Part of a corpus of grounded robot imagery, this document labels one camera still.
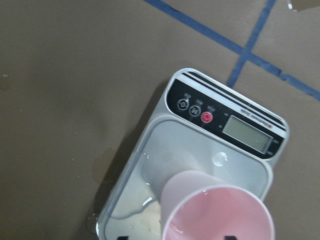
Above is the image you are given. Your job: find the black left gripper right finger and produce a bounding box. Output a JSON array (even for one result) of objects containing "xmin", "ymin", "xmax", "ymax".
[{"xmin": 224, "ymin": 235, "xmax": 236, "ymax": 240}]

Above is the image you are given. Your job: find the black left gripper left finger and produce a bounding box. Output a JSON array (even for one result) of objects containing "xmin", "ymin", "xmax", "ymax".
[{"xmin": 119, "ymin": 236, "xmax": 129, "ymax": 240}]

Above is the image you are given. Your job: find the pink plastic cup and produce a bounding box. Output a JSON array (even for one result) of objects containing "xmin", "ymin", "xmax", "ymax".
[{"xmin": 160, "ymin": 170, "xmax": 276, "ymax": 240}]

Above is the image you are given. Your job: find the silver digital kitchen scale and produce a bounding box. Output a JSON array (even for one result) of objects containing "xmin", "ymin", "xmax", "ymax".
[{"xmin": 95, "ymin": 68, "xmax": 290, "ymax": 240}]

